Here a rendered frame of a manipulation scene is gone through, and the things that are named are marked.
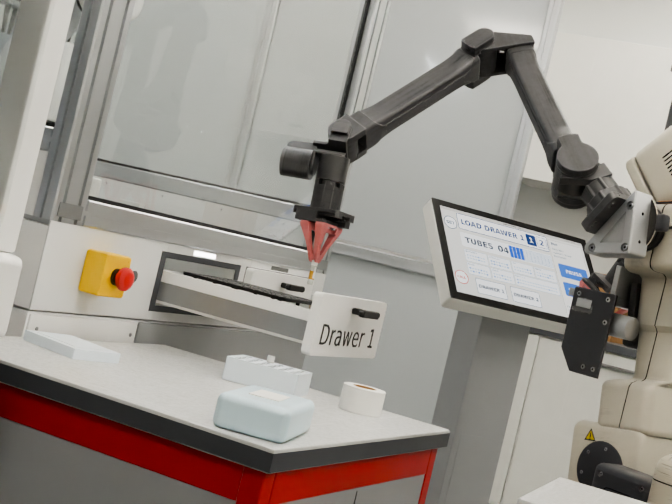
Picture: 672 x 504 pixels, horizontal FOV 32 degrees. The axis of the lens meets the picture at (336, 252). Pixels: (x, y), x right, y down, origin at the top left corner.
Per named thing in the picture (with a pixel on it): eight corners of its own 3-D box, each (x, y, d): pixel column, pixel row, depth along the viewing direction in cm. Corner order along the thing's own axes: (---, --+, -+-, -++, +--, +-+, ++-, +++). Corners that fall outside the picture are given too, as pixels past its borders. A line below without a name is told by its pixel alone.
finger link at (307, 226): (323, 262, 212) (333, 212, 213) (291, 257, 216) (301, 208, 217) (342, 268, 218) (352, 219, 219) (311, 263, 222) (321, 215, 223)
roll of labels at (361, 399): (351, 413, 182) (357, 388, 182) (330, 403, 188) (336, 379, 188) (388, 419, 185) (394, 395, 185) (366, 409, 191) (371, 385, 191)
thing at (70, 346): (118, 363, 175) (121, 353, 175) (72, 359, 168) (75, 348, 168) (68, 344, 183) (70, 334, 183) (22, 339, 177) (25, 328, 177)
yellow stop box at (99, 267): (126, 299, 197) (136, 258, 197) (100, 297, 190) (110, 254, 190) (102, 293, 199) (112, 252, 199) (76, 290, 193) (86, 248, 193)
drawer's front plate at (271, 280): (303, 326, 266) (314, 280, 266) (241, 320, 240) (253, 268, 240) (297, 324, 267) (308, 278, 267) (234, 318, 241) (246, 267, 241)
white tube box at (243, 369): (307, 395, 191) (312, 372, 191) (293, 398, 183) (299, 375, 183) (238, 376, 195) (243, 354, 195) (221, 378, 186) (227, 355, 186)
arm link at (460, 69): (501, 35, 234) (498, 77, 242) (481, 22, 237) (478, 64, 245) (340, 136, 217) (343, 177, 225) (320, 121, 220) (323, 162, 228)
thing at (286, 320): (364, 348, 223) (372, 318, 223) (305, 344, 200) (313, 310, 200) (193, 301, 241) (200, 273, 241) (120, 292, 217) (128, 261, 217)
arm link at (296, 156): (353, 119, 221) (355, 152, 227) (295, 110, 223) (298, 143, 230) (336, 162, 213) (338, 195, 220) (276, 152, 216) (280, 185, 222)
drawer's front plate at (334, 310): (374, 358, 224) (387, 303, 224) (308, 355, 198) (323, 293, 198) (366, 356, 225) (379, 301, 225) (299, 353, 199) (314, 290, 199)
